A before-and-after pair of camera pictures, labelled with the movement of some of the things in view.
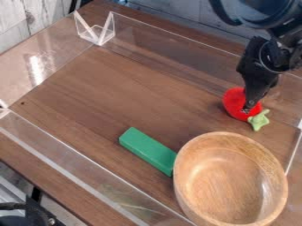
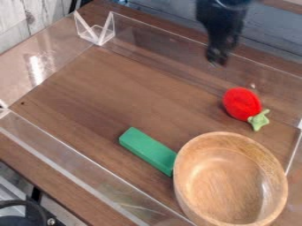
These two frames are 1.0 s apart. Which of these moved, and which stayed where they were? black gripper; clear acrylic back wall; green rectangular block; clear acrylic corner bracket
Moved: black gripper
Stayed: green rectangular block; clear acrylic back wall; clear acrylic corner bracket
